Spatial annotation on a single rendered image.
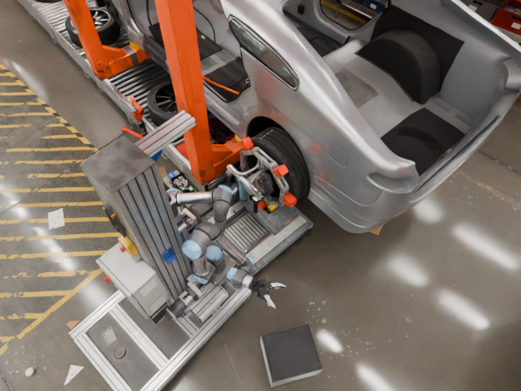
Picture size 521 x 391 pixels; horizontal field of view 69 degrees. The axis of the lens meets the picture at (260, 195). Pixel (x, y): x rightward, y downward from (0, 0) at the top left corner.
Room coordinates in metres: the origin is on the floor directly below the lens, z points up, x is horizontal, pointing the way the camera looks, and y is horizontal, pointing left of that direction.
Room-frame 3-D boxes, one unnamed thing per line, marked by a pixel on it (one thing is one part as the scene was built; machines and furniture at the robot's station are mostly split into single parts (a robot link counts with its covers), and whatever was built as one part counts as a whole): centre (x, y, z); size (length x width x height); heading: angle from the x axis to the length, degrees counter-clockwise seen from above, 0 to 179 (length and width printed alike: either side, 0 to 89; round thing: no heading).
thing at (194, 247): (0.99, 0.37, 1.19); 0.15 x 0.12 x 0.55; 154
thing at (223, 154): (2.37, 0.30, 0.69); 0.52 x 0.17 x 0.35; 133
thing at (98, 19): (4.68, 2.35, 0.39); 0.66 x 0.66 x 0.24
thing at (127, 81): (3.34, 1.10, 0.14); 2.47 x 0.85 x 0.27; 43
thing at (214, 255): (1.10, 0.31, 0.98); 0.13 x 0.12 x 0.14; 154
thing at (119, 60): (3.77, 1.62, 0.69); 0.52 x 0.17 x 0.35; 133
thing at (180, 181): (2.02, 0.73, 0.51); 0.20 x 0.14 x 0.13; 36
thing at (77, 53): (4.60, 2.29, 0.20); 1.00 x 0.86 x 0.39; 43
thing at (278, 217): (2.02, -0.14, 0.32); 0.40 x 0.30 x 0.28; 43
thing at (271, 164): (1.91, -0.02, 0.85); 0.54 x 0.07 x 0.54; 43
